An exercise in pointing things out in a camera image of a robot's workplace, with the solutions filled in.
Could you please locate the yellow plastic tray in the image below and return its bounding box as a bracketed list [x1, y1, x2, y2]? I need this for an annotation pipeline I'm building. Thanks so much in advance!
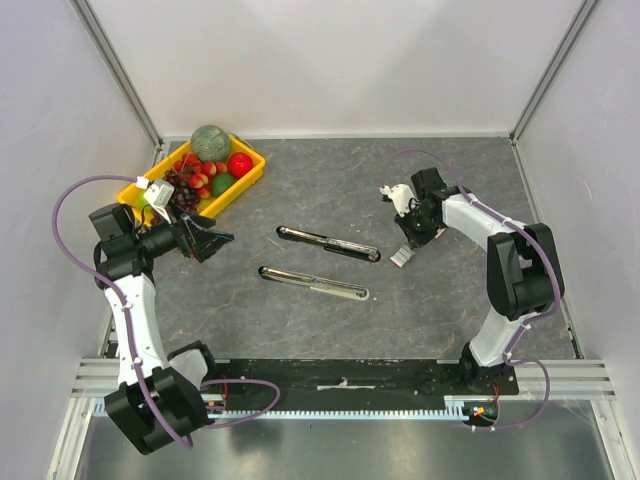
[116, 137, 266, 220]

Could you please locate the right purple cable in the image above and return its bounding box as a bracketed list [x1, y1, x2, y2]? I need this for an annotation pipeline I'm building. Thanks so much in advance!
[382, 148, 560, 432]

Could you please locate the dark green lime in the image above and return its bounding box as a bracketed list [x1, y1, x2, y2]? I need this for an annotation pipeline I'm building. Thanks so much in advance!
[211, 172, 236, 197]

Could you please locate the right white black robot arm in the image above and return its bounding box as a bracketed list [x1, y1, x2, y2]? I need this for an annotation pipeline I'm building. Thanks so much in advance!
[380, 167, 564, 394]

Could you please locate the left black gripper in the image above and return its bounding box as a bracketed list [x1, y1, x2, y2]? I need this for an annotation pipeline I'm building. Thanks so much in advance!
[132, 200, 233, 263]

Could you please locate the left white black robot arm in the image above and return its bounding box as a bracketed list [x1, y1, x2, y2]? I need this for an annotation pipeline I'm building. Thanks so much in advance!
[89, 203, 234, 455]

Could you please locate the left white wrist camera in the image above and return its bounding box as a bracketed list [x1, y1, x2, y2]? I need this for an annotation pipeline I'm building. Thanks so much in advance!
[143, 179, 175, 224]

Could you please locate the white black stapler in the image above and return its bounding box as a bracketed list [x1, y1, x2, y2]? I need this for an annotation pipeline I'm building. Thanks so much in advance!
[258, 266, 370, 301]

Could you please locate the slotted cable duct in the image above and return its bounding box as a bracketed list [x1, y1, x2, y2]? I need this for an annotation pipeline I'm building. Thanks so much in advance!
[92, 395, 501, 421]

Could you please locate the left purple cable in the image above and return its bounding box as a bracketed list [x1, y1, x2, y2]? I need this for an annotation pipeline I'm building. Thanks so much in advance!
[51, 174, 282, 450]

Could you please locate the red apple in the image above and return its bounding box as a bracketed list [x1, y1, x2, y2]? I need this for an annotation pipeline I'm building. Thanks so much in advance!
[227, 152, 254, 179]

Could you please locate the purple cable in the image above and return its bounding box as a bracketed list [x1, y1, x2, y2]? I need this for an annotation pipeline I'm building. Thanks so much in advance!
[382, 148, 560, 432]
[51, 174, 282, 450]

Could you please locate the red peach cluster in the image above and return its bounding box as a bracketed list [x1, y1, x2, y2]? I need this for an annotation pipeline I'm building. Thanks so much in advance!
[172, 152, 227, 199]

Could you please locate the light green lime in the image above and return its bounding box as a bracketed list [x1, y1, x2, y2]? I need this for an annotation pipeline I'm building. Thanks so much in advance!
[133, 192, 148, 211]

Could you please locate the green melon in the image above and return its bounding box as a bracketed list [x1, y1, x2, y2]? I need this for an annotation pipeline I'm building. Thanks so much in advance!
[190, 125, 231, 162]

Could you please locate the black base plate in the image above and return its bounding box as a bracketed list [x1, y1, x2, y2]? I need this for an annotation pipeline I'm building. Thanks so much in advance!
[190, 359, 519, 413]

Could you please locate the purple grape bunch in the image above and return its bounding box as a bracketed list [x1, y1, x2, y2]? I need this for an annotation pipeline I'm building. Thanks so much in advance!
[160, 170, 199, 223]

